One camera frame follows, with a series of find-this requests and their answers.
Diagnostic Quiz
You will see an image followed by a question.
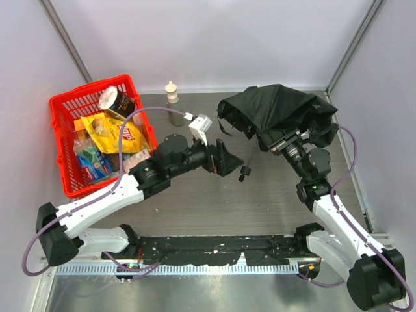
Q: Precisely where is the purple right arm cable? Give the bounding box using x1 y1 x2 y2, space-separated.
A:
330 125 407 308

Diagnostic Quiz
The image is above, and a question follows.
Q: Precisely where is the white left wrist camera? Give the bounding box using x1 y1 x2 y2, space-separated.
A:
184 112 213 146

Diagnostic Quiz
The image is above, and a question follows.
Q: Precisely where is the pink wrapped package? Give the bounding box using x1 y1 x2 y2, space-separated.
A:
123 149 151 174

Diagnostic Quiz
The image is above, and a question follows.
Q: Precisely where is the beige squeeze bottle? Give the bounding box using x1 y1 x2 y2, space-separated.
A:
165 81 185 127

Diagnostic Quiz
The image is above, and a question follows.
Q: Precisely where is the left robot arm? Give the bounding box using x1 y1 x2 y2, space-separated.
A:
36 134 244 267

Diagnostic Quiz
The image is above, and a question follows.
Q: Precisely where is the yellow Lay's chips bag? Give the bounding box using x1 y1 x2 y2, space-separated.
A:
81 113 151 154

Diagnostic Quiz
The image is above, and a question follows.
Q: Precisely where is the black ice cream tub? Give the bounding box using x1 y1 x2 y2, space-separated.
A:
98 86 136 120

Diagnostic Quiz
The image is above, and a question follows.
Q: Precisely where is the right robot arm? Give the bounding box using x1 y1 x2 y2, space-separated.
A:
268 131 414 311

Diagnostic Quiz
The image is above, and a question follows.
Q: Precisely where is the orange snack packet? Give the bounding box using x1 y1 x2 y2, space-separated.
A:
73 118 86 131

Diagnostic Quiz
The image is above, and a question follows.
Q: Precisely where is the red plastic basket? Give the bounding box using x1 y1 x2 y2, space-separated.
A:
49 74 157 198

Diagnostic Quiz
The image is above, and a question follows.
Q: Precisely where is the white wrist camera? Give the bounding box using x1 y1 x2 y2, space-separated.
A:
184 112 213 146
296 131 310 140

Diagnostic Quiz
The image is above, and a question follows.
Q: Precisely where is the white slotted cable duct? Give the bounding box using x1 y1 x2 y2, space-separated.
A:
55 261 299 276

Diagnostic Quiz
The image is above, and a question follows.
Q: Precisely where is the black folding umbrella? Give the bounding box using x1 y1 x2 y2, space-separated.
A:
217 84 339 183

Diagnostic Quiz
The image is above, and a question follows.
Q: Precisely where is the blue green snack packet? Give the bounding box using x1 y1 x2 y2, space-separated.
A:
73 141 114 183

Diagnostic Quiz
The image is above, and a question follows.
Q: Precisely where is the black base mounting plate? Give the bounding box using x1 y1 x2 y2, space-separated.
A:
111 235 318 267

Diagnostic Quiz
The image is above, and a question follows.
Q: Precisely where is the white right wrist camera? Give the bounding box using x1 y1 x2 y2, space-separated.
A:
296 131 310 140

